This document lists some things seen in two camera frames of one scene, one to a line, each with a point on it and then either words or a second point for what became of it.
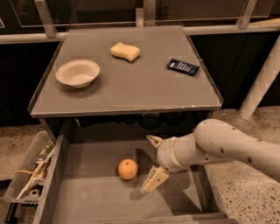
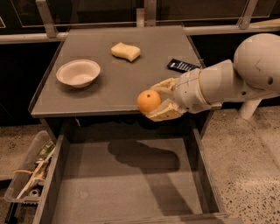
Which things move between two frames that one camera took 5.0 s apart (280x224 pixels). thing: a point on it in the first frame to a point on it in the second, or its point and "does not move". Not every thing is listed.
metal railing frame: [51, 31] does not move
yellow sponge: [126, 52] does not move
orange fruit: [128, 169] to [148, 101]
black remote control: [183, 66] does not move
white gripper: [166, 153] to [188, 91]
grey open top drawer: [101, 182] does not move
